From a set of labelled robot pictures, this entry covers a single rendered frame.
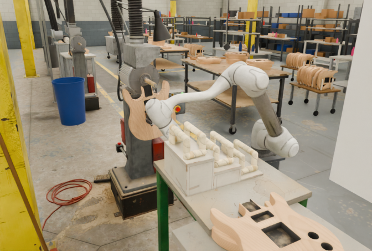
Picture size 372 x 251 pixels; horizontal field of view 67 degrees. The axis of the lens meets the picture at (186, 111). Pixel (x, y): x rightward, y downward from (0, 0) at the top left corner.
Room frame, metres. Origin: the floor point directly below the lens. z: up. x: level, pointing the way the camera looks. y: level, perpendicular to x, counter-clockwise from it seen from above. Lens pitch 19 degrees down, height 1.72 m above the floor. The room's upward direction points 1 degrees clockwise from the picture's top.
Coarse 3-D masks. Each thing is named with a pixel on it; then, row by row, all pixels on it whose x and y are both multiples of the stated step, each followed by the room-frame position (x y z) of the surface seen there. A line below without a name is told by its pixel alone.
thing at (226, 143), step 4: (212, 132) 1.41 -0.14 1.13; (216, 132) 1.41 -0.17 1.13; (212, 136) 1.41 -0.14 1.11; (216, 136) 1.37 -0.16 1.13; (220, 136) 1.35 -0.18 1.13; (220, 140) 1.33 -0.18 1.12; (224, 140) 1.31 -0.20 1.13; (224, 144) 1.30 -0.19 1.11; (228, 144) 1.27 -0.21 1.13; (232, 144) 1.27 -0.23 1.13
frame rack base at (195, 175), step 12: (168, 144) 1.32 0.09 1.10; (180, 144) 1.32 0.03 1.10; (192, 144) 1.32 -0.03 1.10; (168, 156) 1.30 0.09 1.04; (180, 156) 1.19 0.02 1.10; (204, 156) 1.19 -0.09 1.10; (168, 168) 1.30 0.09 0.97; (180, 168) 1.17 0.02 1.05; (192, 168) 1.13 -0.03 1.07; (204, 168) 1.15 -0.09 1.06; (180, 180) 1.16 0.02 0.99; (192, 180) 1.13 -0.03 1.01; (204, 180) 1.15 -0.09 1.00; (192, 192) 1.13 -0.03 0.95
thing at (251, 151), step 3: (234, 141) 1.49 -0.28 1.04; (237, 141) 1.47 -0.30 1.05; (240, 141) 1.47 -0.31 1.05; (237, 144) 1.46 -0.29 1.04; (240, 144) 1.44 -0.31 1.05; (243, 144) 1.43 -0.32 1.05; (240, 147) 1.43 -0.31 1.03; (243, 147) 1.41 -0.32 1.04; (246, 147) 1.40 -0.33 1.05; (249, 147) 1.39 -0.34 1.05; (246, 150) 1.38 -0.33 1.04; (249, 150) 1.37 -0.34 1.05; (252, 150) 1.36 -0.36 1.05; (249, 153) 1.36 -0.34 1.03; (252, 153) 1.34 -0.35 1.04; (255, 153) 1.33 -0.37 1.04
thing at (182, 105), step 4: (172, 92) 2.29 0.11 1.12; (176, 92) 2.29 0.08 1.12; (180, 92) 2.30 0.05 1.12; (184, 92) 2.32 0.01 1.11; (168, 96) 2.25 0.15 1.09; (180, 104) 2.30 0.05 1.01; (184, 104) 2.32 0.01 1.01; (180, 108) 2.30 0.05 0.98; (184, 108) 2.32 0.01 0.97; (176, 112) 2.28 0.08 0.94; (180, 112) 2.30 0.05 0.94; (184, 112) 2.32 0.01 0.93
